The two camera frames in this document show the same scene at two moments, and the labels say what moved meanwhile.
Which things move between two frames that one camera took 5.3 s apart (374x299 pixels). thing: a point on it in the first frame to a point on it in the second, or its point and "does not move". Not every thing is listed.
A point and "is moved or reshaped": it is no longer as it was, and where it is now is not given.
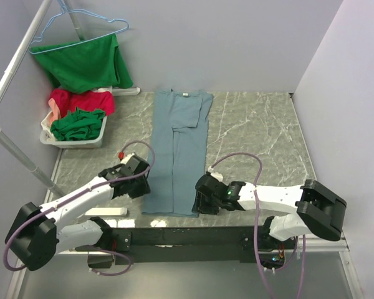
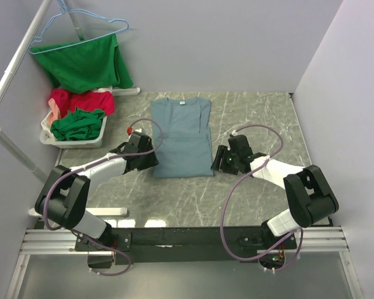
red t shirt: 68,100 does not move
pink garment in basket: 55,113 does not move
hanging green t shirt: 85,65 does not move
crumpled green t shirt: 81,125 does not move
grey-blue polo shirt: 180,132 is moved or reshaped
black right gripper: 199,204 to 222,151
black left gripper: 144,189 to 152,161
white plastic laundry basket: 46,137 does not move
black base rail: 206,245 does not move
